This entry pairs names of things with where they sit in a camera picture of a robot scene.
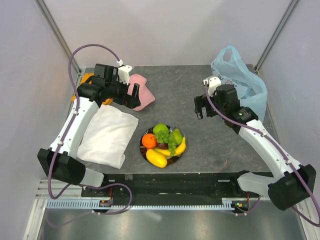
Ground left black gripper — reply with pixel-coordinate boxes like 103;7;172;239
105;75;140;109

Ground light blue plastic bag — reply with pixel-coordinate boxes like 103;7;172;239
211;45;268;121

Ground green fake apple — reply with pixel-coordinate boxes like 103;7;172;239
152;123;170;135

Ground green fake pear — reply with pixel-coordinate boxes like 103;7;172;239
171;128;183;146

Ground orange fake fruit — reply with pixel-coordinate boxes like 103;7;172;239
141;133;157;149

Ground yellow fake banana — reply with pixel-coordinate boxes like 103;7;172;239
154;137;187;157

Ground green fake grapes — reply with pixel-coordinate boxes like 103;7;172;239
155;131;176;154

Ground dark red fake plum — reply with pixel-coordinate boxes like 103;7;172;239
156;142;169;150

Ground yellow fake lemon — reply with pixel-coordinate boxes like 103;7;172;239
146;149;168;168

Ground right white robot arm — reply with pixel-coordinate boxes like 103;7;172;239
194;82;319;211

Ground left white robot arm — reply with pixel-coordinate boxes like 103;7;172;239
37;64;141;197

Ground orange folded cloth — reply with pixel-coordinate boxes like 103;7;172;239
71;73;113;106

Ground pink baseball cap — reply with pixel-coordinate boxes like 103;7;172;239
127;74;155;112

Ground white folded cloth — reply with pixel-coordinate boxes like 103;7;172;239
77;105;139;169

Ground dark rimmed beige plate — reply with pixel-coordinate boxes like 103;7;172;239
140;125;183;167

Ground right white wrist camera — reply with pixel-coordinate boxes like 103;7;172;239
202;75;222;97

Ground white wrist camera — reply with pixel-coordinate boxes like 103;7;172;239
116;59;133;85
202;75;222;97

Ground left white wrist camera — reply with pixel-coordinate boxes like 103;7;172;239
116;59;133;85

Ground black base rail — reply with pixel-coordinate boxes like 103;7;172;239
79;172;258;201

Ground white slotted cable duct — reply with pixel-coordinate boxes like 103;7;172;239
45;199;244;211

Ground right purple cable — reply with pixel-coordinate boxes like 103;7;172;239
204;83;320;228

